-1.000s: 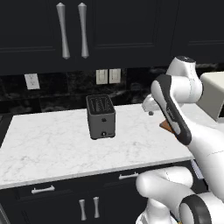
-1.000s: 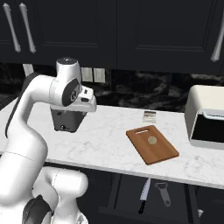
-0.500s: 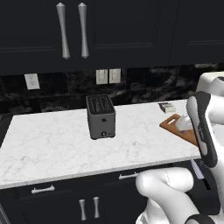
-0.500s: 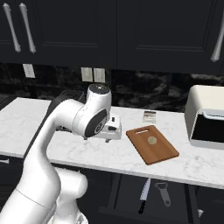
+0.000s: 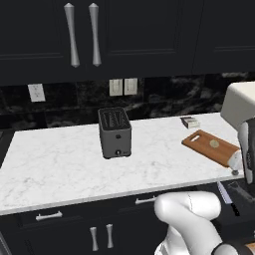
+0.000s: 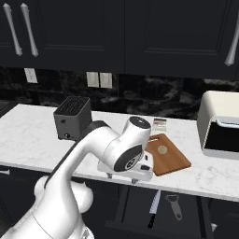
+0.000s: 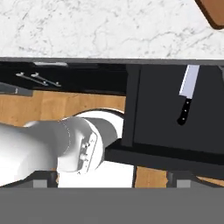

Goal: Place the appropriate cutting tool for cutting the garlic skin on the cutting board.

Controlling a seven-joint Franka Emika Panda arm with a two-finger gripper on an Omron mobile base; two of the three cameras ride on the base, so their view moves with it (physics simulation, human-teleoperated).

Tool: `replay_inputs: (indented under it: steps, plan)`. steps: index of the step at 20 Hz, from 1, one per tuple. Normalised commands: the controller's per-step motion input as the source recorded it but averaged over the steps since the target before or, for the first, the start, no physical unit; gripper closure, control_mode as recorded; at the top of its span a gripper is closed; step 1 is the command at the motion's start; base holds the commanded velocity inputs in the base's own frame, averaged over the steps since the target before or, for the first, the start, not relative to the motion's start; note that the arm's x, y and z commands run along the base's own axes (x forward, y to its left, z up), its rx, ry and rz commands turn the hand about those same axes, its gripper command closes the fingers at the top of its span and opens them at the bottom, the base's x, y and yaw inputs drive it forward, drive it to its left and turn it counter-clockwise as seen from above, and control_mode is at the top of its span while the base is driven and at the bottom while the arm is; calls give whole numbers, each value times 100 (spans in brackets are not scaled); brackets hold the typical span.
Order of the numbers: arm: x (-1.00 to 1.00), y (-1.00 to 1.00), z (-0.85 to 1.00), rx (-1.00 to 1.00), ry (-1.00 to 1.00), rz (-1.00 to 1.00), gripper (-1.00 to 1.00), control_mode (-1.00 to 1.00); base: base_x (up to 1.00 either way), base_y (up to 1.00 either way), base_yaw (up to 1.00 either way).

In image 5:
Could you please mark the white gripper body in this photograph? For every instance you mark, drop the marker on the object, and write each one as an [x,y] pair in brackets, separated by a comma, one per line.
[236,160]

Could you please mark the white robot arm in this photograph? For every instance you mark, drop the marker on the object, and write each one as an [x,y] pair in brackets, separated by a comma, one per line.
[189,212]

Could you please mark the pale garlic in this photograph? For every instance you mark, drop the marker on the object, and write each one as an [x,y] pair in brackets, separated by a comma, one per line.
[214,143]

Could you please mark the wooden cutting board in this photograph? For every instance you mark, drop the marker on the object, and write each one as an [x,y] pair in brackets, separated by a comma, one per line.
[205,146]

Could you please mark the open black drawer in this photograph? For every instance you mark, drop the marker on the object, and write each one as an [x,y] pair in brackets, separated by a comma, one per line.
[242,212]

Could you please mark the small grey white box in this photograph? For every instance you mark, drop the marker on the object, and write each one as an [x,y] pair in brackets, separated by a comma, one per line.
[190,122]

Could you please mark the black drawer front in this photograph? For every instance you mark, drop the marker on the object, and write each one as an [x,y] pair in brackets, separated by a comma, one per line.
[79,214]
[139,205]

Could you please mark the black lower cupboard door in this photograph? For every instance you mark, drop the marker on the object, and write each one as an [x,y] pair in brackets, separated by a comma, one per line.
[56,240]
[132,234]

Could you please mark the black cupboard door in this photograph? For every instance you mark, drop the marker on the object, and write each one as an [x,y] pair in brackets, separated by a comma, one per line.
[146,36]
[225,33]
[30,40]
[132,234]
[56,240]

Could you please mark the grey toaster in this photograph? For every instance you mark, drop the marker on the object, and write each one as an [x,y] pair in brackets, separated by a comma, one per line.
[115,136]

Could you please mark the black upper cupboard door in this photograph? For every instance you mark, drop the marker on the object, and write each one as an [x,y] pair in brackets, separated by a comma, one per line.
[146,36]
[225,33]
[30,40]

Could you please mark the black hob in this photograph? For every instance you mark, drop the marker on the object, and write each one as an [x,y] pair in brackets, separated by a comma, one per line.
[6,146]

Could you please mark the white light switch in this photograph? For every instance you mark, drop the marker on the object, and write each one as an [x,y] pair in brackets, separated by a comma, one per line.
[130,86]
[116,87]

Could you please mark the white wall outlet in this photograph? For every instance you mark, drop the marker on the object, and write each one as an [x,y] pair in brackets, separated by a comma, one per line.
[36,92]

